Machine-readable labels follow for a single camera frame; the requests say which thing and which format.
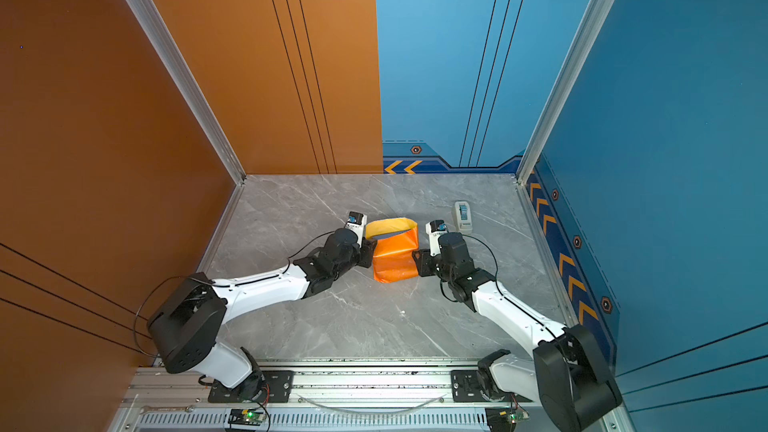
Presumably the aluminium corner post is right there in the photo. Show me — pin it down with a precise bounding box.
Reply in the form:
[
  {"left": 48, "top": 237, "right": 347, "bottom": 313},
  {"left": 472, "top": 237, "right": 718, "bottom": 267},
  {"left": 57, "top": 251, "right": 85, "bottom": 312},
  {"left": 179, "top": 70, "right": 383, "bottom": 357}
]
[
  {"left": 515, "top": 0, "right": 615, "bottom": 186},
  {"left": 125, "top": 0, "right": 246, "bottom": 186}
]

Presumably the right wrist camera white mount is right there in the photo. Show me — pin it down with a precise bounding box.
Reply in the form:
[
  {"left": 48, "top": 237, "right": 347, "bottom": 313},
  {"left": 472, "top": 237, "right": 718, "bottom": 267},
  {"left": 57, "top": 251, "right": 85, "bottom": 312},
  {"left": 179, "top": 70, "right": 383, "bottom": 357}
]
[{"left": 426, "top": 220, "right": 476, "bottom": 281}]

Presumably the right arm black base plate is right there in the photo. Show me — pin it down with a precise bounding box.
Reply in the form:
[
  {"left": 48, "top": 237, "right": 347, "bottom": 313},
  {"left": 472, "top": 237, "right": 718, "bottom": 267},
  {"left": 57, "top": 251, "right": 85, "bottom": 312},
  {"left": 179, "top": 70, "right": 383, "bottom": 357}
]
[{"left": 450, "top": 369, "right": 538, "bottom": 403}]

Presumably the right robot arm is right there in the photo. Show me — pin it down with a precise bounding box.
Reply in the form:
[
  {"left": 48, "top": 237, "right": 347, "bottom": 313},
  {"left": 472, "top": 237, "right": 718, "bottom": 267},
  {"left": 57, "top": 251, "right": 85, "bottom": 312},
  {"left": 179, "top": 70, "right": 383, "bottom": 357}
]
[{"left": 412, "top": 250, "right": 623, "bottom": 431}]

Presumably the green circuit board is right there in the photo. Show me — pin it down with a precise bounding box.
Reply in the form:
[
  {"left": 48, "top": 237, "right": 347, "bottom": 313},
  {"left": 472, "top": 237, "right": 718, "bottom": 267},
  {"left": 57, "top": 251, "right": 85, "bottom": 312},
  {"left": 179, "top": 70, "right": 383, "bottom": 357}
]
[
  {"left": 485, "top": 408, "right": 517, "bottom": 432},
  {"left": 228, "top": 408, "right": 270, "bottom": 431}
]

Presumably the white tape dispenser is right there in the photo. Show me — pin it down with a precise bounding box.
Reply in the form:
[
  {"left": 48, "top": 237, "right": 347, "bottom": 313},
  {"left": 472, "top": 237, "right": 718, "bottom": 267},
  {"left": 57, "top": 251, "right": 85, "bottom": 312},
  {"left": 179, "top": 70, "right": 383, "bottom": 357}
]
[{"left": 453, "top": 200, "right": 473, "bottom": 234}]

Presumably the left green circuit board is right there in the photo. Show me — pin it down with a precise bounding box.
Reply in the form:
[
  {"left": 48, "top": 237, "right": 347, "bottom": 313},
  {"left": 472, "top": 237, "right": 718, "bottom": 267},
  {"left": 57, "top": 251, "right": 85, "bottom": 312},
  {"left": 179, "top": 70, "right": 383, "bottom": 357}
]
[{"left": 228, "top": 408, "right": 270, "bottom": 431}]

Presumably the right green circuit board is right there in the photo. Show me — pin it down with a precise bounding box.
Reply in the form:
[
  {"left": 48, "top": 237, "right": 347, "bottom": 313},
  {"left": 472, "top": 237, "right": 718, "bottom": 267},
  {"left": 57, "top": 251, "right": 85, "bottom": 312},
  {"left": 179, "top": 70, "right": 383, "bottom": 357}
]
[{"left": 485, "top": 408, "right": 517, "bottom": 432}]

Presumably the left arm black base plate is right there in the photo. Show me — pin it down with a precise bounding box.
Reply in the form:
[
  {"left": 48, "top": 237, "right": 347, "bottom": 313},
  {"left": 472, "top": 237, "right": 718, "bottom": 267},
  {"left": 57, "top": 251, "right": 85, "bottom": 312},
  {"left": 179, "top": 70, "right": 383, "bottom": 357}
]
[{"left": 208, "top": 369, "right": 294, "bottom": 404}]

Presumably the yellow orange wrapping paper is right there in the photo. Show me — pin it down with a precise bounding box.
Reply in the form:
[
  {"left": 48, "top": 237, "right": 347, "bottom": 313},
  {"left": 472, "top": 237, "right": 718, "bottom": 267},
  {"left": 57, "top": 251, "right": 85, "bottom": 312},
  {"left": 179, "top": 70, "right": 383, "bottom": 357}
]
[{"left": 365, "top": 217, "right": 419, "bottom": 284}]

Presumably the aluminium front rail frame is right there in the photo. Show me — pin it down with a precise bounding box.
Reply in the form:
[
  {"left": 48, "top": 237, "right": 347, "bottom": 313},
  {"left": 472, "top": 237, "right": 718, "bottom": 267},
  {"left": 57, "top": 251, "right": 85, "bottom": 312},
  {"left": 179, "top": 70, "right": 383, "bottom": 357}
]
[{"left": 107, "top": 356, "right": 637, "bottom": 432}]

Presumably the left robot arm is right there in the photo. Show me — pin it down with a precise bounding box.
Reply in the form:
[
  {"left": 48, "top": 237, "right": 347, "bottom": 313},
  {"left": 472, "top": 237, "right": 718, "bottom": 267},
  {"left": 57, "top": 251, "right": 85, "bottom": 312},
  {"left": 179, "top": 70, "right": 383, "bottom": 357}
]
[{"left": 148, "top": 240, "right": 375, "bottom": 402}]

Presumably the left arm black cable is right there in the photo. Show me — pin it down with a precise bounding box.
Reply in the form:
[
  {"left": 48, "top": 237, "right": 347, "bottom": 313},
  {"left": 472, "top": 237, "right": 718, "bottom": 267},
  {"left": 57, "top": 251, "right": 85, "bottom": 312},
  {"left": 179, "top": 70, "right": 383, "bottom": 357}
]
[{"left": 131, "top": 274, "right": 211, "bottom": 358}]

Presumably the left aluminium corner post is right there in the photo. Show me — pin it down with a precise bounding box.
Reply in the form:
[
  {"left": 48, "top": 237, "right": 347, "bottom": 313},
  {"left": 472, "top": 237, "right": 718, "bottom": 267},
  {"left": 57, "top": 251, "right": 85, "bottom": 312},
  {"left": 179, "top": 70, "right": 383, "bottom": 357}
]
[{"left": 125, "top": 0, "right": 246, "bottom": 186}]

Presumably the right aluminium corner post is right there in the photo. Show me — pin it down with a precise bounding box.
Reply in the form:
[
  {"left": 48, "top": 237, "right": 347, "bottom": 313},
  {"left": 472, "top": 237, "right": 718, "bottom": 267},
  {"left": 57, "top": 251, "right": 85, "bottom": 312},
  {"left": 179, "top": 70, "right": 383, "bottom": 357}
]
[{"left": 515, "top": 0, "right": 615, "bottom": 186}]

